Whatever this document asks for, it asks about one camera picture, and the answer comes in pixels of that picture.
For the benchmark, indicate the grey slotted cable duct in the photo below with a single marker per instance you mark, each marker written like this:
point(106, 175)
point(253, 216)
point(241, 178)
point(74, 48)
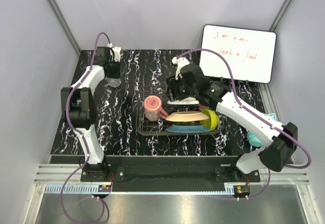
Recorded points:
point(100, 189)

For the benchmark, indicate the clear drinking glass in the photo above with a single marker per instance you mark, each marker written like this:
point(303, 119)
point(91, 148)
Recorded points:
point(113, 82)

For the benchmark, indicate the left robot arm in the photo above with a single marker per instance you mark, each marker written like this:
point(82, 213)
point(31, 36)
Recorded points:
point(79, 110)

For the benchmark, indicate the white watermelon pattern plate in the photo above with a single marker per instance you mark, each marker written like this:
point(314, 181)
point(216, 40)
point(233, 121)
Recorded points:
point(183, 102)

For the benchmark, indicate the pink mug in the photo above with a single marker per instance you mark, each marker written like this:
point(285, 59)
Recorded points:
point(153, 108)

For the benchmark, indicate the lime green bowl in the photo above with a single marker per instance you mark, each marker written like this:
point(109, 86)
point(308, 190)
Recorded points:
point(213, 120)

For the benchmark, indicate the white whiteboard with red writing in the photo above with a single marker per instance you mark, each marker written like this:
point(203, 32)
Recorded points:
point(249, 53)

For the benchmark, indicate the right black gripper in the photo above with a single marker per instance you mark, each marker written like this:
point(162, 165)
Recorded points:
point(172, 84)

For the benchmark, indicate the teal headphones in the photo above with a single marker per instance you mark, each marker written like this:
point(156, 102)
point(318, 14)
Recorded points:
point(252, 139)

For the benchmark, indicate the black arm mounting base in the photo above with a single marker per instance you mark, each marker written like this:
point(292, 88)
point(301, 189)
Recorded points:
point(127, 168)

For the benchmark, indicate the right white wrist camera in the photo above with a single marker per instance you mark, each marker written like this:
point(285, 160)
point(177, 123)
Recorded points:
point(180, 63)

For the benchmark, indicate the teal scalloped plate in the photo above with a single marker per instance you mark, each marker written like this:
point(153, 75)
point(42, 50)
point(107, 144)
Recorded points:
point(187, 127)

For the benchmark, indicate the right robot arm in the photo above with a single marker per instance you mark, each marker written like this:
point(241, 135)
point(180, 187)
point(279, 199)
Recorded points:
point(279, 141)

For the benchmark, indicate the black wire dish rack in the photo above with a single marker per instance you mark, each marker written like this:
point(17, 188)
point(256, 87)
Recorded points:
point(159, 128)

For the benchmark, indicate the orange bird plate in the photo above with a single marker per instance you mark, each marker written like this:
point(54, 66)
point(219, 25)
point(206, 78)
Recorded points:
point(186, 116)

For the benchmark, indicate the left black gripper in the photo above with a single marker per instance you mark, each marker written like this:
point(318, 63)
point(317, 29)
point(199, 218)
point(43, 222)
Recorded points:
point(117, 74)

